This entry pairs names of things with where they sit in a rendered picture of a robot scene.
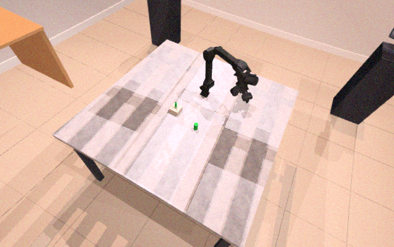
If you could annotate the tan block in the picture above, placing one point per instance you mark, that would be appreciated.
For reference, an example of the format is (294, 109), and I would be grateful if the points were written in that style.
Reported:
(175, 111)

